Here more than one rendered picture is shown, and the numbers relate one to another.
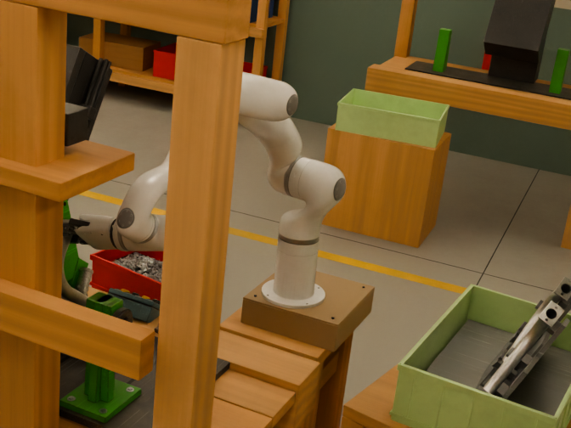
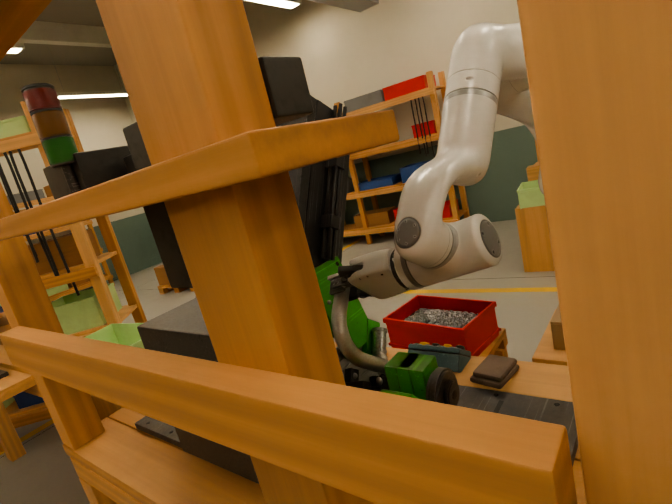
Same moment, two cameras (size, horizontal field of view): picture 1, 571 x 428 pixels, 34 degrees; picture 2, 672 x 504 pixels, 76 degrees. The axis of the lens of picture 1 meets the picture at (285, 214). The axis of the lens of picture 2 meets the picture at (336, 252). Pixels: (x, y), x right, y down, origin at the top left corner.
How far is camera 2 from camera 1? 1.50 m
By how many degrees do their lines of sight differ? 19
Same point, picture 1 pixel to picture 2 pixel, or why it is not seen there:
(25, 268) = (265, 341)
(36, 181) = (211, 154)
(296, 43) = not seen: hidden behind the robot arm
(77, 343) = (383, 479)
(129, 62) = (382, 221)
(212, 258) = not seen: outside the picture
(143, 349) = (560, 491)
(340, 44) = (496, 173)
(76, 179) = (289, 130)
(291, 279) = not seen: hidden behind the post
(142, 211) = (429, 214)
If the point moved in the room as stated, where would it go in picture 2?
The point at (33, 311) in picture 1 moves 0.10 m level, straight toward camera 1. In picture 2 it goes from (286, 419) to (276, 493)
